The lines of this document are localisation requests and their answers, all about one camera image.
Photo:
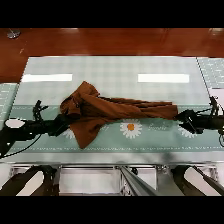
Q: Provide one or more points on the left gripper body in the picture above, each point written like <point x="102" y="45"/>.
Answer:
<point x="59" y="125"/>

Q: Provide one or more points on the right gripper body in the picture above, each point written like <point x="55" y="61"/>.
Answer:
<point x="191" y="120"/>

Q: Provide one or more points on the brown shirt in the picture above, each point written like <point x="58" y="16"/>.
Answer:
<point x="96" y="113"/>

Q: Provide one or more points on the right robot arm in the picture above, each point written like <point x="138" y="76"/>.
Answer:
<point x="213" y="121"/>

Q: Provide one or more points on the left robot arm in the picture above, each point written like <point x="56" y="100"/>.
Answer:
<point x="20" y="130"/>

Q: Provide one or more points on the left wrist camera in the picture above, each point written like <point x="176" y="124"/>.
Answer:
<point x="38" y="110"/>

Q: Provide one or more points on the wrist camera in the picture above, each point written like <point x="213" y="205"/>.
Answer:
<point x="38" y="110"/>
<point x="214" y="105"/>

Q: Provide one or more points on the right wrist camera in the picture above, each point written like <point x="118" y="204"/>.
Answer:
<point x="214" y="105"/>

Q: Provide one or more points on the silver frame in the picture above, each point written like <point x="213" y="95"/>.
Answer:
<point x="140" y="181"/>

